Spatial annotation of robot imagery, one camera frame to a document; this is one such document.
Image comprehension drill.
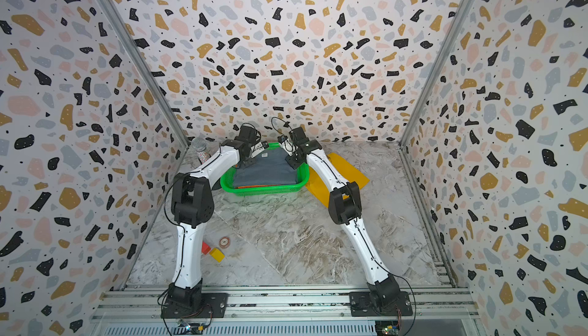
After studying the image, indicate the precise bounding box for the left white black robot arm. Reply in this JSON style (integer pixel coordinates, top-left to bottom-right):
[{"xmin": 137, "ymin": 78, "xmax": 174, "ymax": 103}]
[{"xmin": 167, "ymin": 125, "xmax": 266, "ymax": 314}]

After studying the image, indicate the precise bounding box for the right circuit board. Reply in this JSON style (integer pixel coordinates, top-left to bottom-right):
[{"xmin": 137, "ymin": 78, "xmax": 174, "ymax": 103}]
[{"xmin": 375, "ymin": 321, "xmax": 401, "ymax": 336}]

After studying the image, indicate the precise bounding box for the left circuit board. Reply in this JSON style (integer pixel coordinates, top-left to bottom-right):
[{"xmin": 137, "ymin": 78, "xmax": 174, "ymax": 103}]
[{"xmin": 179, "ymin": 320, "xmax": 208, "ymax": 335}]

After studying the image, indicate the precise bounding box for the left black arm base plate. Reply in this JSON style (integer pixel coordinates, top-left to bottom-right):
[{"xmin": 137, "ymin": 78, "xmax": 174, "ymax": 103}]
[{"xmin": 161, "ymin": 293, "xmax": 228, "ymax": 319}]

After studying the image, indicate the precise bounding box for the small round tape roll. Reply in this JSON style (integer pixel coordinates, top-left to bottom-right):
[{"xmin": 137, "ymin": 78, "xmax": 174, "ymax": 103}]
[{"xmin": 219, "ymin": 236, "xmax": 231, "ymax": 249}]

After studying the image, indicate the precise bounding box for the grey t-shirt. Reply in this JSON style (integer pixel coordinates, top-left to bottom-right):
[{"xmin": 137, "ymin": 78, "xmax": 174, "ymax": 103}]
[{"xmin": 232, "ymin": 148, "xmax": 299, "ymax": 188}]

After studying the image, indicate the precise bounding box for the orange t-shirt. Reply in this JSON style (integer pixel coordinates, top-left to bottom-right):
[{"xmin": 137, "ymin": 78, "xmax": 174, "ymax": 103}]
[{"xmin": 234, "ymin": 184, "xmax": 292, "ymax": 190}]

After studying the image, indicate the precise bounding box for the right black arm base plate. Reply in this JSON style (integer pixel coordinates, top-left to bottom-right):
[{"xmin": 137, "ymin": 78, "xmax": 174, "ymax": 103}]
[{"xmin": 349, "ymin": 292, "xmax": 413, "ymax": 317}]

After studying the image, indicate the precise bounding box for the yellow t-shirt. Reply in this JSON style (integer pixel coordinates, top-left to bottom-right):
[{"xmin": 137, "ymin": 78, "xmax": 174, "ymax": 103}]
[{"xmin": 306, "ymin": 150, "xmax": 370, "ymax": 207}]

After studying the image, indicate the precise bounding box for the red block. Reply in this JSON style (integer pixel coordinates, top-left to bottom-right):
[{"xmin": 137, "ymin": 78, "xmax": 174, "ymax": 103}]
[{"xmin": 202, "ymin": 242, "xmax": 211, "ymax": 255}]

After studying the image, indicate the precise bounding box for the sprinkle-filled clear bottle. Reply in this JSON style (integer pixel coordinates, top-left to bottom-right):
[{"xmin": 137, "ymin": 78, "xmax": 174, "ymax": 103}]
[{"xmin": 191, "ymin": 138, "xmax": 211, "ymax": 164}]

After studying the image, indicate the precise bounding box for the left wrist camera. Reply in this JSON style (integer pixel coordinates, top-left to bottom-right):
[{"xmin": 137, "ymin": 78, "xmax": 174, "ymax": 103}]
[{"xmin": 252, "ymin": 141, "xmax": 269, "ymax": 155}]

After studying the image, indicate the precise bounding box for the yellow block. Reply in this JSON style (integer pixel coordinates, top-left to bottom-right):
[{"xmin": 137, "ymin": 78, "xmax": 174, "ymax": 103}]
[{"xmin": 210, "ymin": 248, "xmax": 225, "ymax": 262}]

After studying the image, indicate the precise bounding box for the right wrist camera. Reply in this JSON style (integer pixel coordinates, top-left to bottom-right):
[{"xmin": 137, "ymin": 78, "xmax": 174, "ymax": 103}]
[{"xmin": 278, "ymin": 135, "xmax": 295, "ymax": 155}]

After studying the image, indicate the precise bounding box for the circuit board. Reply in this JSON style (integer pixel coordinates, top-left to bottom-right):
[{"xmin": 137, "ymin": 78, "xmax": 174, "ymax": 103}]
[
  {"xmin": 179, "ymin": 320, "xmax": 208, "ymax": 335},
  {"xmin": 375, "ymin": 321, "xmax": 401, "ymax": 336}
]

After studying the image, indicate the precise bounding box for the green plastic basket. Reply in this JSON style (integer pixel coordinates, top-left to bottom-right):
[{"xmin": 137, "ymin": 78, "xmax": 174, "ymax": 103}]
[{"xmin": 219, "ymin": 142, "xmax": 310, "ymax": 197}]

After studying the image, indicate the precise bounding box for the aluminium rail frame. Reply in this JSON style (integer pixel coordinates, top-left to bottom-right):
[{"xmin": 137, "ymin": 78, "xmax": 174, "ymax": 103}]
[{"xmin": 90, "ymin": 285, "xmax": 485, "ymax": 335}]

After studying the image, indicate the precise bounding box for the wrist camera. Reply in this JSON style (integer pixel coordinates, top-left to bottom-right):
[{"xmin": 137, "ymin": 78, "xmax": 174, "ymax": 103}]
[
  {"xmin": 278, "ymin": 135, "xmax": 295, "ymax": 155},
  {"xmin": 252, "ymin": 141, "xmax": 269, "ymax": 155}
]

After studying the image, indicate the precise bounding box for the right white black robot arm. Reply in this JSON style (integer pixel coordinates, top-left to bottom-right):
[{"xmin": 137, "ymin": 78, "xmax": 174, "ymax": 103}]
[{"xmin": 278, "ymin": 127, "xmax": 401, "ymax": 315}]

